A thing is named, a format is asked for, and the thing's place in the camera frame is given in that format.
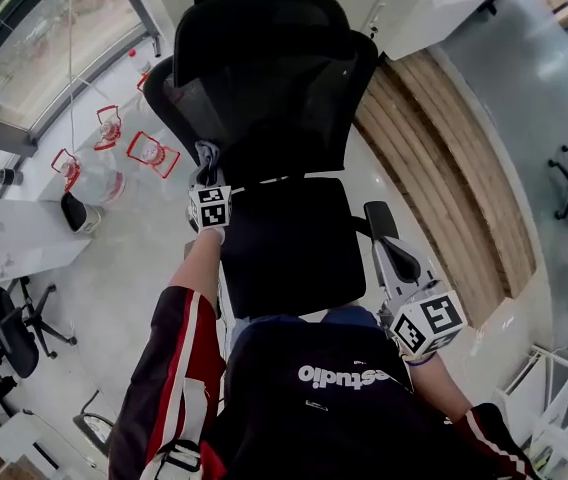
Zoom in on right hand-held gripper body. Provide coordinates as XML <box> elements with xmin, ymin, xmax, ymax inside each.
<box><xmin>377</xmin><ymin>277</ymin><xmax>467</xmax><ymax>358</ymax></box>

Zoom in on grey-blue cloth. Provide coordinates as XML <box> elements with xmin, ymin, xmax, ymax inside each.
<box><xmin>193</xmin><ymin>139</ymin><xmax>222</xmax><ymax>186</ymax></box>

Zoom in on white trash bin black liner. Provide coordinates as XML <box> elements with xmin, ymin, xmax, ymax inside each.
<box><xmin>59</xmin><ymin>190</ymin><xmax>103</xmax><ymax>235</ymax></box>

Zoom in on person's black red shirt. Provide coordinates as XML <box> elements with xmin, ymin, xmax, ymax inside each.
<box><xmin>107</xmin><ymin>285</ymin><xmax>541</xmax><ymax>480</ymax></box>

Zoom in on white metal rack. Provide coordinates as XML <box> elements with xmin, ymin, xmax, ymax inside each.
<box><xmin>492</xmin><ymin>344</ymin><xmax>568</xmax><ymax>480</ymax></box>

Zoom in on tall white box unit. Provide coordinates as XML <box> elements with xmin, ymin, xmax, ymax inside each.
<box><xmin>380</xmin><ymin>0</ymin><xmax>518</xmax><ymax>62</ymax></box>

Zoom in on white water dispenser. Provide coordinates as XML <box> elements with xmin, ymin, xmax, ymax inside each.
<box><xmin>0</xmin><ymin>196</ymin><xmax>93</xmax><ymax>290</ymax></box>

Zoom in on person's blue shorts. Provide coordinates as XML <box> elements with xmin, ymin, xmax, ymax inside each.
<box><xmin>231</xmin><ymin>304</ymin><xmax>381</xmax><ymax>340</ymax></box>

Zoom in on white window cord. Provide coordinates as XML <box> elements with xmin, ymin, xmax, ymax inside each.
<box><xmin>65</xmin><ymin>0</ymin><xmax>96</xmax><ymax>150</ymax></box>

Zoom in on white bag strap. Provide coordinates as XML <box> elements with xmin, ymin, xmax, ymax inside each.
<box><xmin>139</xmin><ymin>438</ymin><xmax>204</xmax><ymax>480</ymax></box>

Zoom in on black chair headrest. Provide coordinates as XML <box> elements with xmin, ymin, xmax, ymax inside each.
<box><xmin>172</xmin><ymin>0</ymin><xmax>353</xmax><ymax>89</ymax></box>

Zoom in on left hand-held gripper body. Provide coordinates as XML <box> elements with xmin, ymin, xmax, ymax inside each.
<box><xmin>186</xmin><ymin>180</ymin><xmax>234</xmax><ymax>231</ymax></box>

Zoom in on wooden slat platform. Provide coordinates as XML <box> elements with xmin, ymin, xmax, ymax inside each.
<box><xmin>352</xmin><ymin>47</ymin><xmax>538</xmax><ymax>330</ymax></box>

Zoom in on person's left forearm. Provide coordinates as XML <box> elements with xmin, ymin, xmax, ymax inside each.
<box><xmin>167</xmin><ymin>227</ymin><xmax>226</xmax><ymax>310</ymax></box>

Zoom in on black chair seat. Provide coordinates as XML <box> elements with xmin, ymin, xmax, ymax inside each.
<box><xmin>217</xmin><ymin>175</ymin><xmax>368</xmax><ymax>320</ymax></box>

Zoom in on dark metal thermos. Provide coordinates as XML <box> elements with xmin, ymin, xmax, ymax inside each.
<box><xmin>0</xmin><ymin>166</ymin><xmax>25</xmax><ymax>190</ymax></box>

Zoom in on black framed window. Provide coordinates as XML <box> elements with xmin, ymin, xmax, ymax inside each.
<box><xmin>0</xmin><ymin>0</ymin><xmax>163</xmax><ymax>158</ymax></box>

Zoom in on person's right forearm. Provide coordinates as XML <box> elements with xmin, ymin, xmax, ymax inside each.
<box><xmin>405</xmin><ymin>352</ymin><xmax>476</xmax><ymax>422</ymax></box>

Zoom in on black chair armrest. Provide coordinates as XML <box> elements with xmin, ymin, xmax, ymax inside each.
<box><xmin>362</xmin><ymin>200</ymin><xmax>401</xmax><ymax>242</ymax></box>

